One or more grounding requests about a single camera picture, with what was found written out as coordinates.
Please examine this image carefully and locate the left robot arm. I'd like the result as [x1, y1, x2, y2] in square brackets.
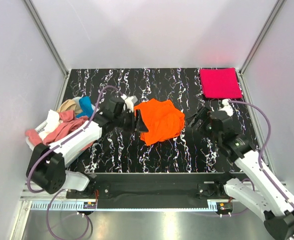
[26, 95, 148, 195]

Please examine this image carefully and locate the white laundry basket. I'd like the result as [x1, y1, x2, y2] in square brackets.
[25, 96, 94, 150]

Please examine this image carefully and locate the white t shirt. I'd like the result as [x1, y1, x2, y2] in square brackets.
[38, 109, 60, 140]

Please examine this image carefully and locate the slotted cable duct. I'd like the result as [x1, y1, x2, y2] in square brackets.
[31, 201, 97, 211]

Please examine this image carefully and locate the dusty pink t shirt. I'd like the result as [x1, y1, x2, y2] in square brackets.
[25, 110, 89, 146]

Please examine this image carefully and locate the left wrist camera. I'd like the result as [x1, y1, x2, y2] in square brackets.
[121, 94, 138, 113]

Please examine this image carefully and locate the folded magenta t shirt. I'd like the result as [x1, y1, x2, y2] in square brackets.
[199, 68, 242, 99]

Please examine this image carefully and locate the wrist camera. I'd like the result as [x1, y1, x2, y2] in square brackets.
[219, 98, 234, 117]
[121, 94, 138, 113]

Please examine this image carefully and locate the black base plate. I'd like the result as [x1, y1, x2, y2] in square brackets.
[66, 173, 245, 211]

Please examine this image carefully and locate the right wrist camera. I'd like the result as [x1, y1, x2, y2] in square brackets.
[219, 98, 234, 117]

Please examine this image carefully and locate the beige t shirt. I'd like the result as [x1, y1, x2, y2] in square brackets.
[56, 99, 83, 115]

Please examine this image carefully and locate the blue t shirt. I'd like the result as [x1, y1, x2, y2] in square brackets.
[76, 96, 93, 118]

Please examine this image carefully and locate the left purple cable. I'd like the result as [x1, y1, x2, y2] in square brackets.
[26, 85, 124, 240]

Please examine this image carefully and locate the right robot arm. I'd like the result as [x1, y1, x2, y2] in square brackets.
[186, 106, 294, 240]

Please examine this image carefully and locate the orange t shirt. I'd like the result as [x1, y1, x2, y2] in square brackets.
[134, 98, 185, 146]

